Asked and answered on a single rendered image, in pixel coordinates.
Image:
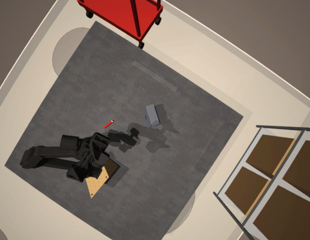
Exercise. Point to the grey panel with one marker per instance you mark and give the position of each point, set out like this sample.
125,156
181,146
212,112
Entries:
150,115

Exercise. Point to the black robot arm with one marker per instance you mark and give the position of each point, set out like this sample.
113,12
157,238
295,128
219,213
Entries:
48,156

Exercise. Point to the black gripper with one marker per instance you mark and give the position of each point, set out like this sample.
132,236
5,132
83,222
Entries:
89,151

